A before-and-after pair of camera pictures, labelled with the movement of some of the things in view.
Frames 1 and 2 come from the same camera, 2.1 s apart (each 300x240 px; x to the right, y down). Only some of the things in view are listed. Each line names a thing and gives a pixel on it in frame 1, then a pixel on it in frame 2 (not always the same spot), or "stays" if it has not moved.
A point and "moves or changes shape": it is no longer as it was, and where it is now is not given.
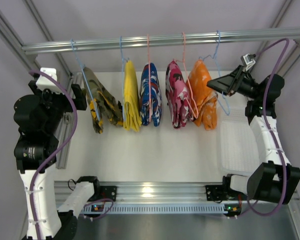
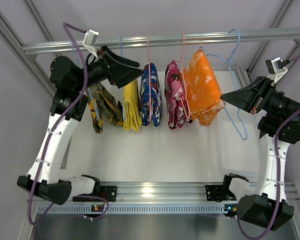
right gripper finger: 227,84 → 247,98
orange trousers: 203,99 moves or changes shape
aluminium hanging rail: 167,41 stays
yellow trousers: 132,118 stays
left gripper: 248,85 → 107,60
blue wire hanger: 214,57 → 226,47
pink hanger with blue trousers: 148,55 stays
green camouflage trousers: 101,102 stays
